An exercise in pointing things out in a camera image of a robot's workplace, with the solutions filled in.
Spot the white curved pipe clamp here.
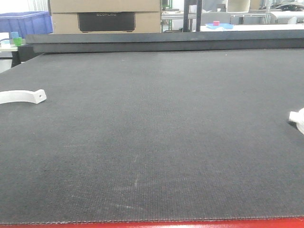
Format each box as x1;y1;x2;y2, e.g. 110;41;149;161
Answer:
0;89;47;104

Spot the white PVC pipe fitting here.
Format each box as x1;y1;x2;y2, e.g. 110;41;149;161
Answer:
289;108;304;134

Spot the dark grey table mat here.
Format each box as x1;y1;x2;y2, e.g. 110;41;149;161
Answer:
0;49;304;224

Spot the blue tray with pink cube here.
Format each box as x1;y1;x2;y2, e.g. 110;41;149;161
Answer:
205;21;234;29

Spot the large cardboard box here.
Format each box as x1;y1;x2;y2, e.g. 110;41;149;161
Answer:
48;0;161;34

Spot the black raised table board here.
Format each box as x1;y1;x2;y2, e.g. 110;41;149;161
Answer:
26;29;304;54

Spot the green cup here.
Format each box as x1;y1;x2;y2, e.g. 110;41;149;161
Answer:
13;37;22;47

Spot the blue plastic crate background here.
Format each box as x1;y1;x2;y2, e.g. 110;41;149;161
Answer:
0;11;53;38

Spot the blue cup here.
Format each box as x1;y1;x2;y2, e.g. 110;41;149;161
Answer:
10;32;19;39

